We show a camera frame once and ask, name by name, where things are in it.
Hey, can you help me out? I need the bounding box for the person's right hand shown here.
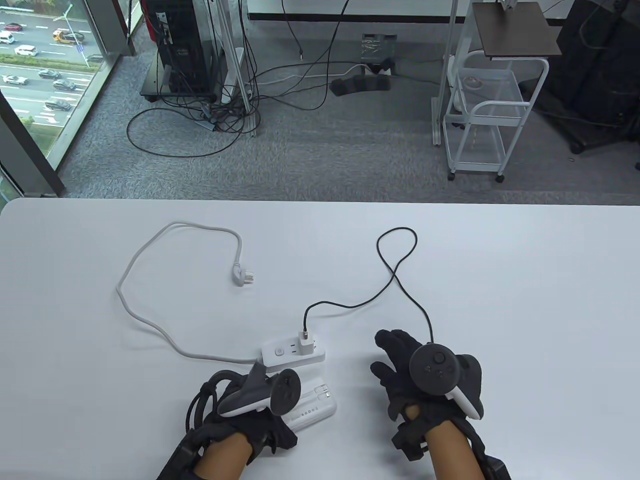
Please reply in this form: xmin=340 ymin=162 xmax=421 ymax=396
xmin=369 ymin=328 xmax=485 ymax=433

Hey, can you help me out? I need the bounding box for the person's left hand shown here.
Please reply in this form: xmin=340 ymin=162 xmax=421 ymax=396
xmin=192 ymin=362 xmax=301 ymax=462

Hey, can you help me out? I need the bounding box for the black and white controller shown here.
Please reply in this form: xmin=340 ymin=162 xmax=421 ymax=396
xmin=218 ymin=368 xmax=303 ymax=419
xmin=408 ymin=342 xmax=480 ymax=419

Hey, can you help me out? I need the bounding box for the white battery pack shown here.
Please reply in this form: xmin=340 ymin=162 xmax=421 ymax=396
xmin=287 ymin=382 xmax=337 ymax=434

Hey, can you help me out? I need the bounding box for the thin black charging cable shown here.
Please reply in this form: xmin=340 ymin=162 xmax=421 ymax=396
xmin=303 ymin=227 xmax=434 ymax=346

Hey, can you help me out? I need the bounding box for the person's right forearm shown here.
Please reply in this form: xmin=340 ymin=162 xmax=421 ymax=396
xmin=423 ymin=419 xmax=489 ymax=480

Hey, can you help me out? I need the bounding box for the person's left forearm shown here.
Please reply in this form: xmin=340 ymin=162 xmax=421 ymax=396
xmin=192 ymin=432 xmax=252 ymax=480

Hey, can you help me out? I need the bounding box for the black forearm band with box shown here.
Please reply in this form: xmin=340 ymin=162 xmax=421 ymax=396
xmin=470 ymin=432 xmax=512 ymax=480
xmin=156 ymin=434 xmax=202 ymax=480

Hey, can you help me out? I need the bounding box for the grey floor socket box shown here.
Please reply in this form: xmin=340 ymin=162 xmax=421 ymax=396
xmin=360 ymin=33 xmax=399 ymax=66

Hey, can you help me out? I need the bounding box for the black tower stand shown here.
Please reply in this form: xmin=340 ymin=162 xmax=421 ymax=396
xmin=139 ymin=64 xmax=222 ymax=104

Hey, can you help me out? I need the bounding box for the black equipment rack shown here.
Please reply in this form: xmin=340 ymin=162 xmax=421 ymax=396
xmin=519 ymin=0 xmax=640 ymax=155

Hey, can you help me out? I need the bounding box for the brown top side table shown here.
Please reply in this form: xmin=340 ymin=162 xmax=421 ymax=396
xmin=431 ymin=0 xmax=562 ymax=147

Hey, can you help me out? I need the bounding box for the white desk with black edge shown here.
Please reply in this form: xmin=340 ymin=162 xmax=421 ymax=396
xmin=247 ymin=0 xmax=571 ymax=24

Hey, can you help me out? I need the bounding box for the black computer tower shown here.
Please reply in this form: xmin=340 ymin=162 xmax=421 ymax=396
xmin=144 ymin=0 xmax=217 ymax=96

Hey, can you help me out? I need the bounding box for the black glove cable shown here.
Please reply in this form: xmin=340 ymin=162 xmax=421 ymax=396
xmin=186 ymin=369 xmax=237 ymax=432

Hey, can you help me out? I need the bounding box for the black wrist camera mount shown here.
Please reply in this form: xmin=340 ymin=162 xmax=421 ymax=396
xmin=391 ymin=421 xmax=429 ymax=462

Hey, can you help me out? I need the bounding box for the white power cord with plug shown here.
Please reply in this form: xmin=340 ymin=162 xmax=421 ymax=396
xmin=116 ymin=221 xmax=264 ymax=364

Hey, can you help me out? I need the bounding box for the white wire rolling cart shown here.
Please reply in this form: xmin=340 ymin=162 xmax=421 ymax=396
xmin=442 ymin=52 xmax=550 ymax=184

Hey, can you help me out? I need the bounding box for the tangle of black cables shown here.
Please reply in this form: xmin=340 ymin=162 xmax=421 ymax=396
xmin=162 ymin=0 xmax=353 ymax=137

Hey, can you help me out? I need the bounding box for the black floor cable loop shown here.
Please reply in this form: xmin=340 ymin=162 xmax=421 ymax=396
xmin=126 ymin=107 xmax=242 ymax=159

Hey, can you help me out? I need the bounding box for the white floor cable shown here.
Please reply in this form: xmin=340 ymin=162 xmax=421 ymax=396
xmin=254 ymin=62 xmax=372 ymax=87

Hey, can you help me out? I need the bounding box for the aluminium frame post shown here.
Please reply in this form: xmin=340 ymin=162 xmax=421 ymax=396
xmin=214 ymin=0 xmax=262 ymax=139

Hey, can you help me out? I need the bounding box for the dark window frame pillar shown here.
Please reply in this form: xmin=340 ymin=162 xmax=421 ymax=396
xmin=0 ymin=89 xmax=67 ymax=199

